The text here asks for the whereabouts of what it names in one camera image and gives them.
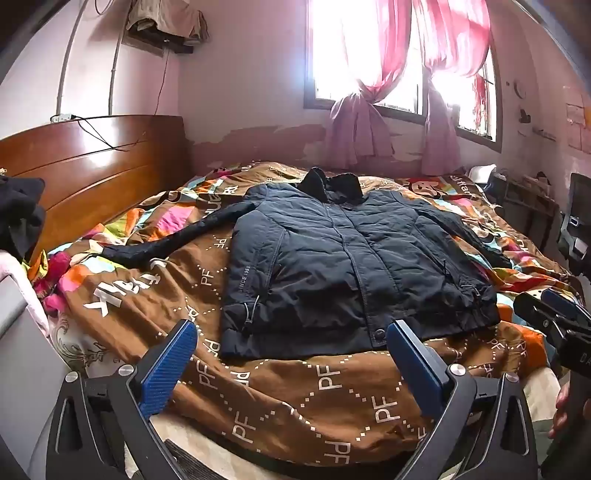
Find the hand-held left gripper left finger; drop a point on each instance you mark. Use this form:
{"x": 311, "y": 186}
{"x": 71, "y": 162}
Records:
{"x": 168, "y": 364}

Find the pale pink cloth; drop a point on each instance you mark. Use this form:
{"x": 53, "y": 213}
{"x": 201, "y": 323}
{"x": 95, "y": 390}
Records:
{"x": 27, "y": 295}

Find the dark wall hook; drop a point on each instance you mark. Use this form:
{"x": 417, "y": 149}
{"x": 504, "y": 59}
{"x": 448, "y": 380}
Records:
{"x": 524, "y": 115}

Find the dark navy padded jacket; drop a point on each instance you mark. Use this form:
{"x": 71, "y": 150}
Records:
{"x": 323, "y": 258}

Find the white power strip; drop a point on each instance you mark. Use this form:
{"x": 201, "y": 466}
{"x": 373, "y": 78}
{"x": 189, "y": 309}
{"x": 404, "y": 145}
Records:
{"x": 62, "y": 117}

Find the black crumpled clothing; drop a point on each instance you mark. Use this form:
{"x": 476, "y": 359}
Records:
{"x": 21, "y": 212}

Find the black office chair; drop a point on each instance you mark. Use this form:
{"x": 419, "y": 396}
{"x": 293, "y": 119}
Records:
{"x": 575, "y": 221}

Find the brown printed cartoon blanket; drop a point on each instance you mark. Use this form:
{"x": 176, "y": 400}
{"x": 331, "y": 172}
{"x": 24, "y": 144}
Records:
{"x": 277, "y": 401}

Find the white wall pipe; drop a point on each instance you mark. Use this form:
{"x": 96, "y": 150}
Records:
{"x": 113, "y": 74}
{"x": 67, "y": 60}

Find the person's right hand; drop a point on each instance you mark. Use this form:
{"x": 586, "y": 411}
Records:
{"x": 561, "y": 406}

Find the grey box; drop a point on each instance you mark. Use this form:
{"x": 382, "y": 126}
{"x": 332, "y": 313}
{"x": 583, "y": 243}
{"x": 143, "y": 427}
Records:
{"x": 23, "y": 369}

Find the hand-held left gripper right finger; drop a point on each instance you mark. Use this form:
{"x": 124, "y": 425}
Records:
{"x": 415, "y": 369}

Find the black wall shelf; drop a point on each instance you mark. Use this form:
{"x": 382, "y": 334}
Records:
{"x": 178, "y": 47}

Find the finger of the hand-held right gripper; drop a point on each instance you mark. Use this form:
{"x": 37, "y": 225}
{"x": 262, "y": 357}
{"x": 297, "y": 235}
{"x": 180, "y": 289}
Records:
{"x": 561, "y": 299}
{"x": 535, "y": 309}

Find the cream floral bed sheet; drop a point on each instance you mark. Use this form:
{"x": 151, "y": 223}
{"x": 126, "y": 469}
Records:
{"x": 83, "y": 344}

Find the white plastic bag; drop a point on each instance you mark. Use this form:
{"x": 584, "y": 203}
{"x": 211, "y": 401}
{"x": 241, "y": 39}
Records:
{"x": 482, "y": 174}

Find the dark framed window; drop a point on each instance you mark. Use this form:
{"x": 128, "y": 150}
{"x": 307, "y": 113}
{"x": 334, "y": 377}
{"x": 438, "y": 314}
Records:
{"x": 406, "y": 92}

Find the pink tied curtain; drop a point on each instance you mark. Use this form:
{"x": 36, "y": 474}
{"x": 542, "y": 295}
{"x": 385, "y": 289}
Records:
{"x": 438, "y": 138}
{"x": 355, "y": 129}

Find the dark wooden side table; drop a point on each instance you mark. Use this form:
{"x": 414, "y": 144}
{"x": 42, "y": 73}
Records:
{"x": 526, "y": 198}

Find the wooden bed headboard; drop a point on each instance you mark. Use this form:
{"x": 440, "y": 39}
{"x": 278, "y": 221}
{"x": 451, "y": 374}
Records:
{"x": 92, "y": 161}

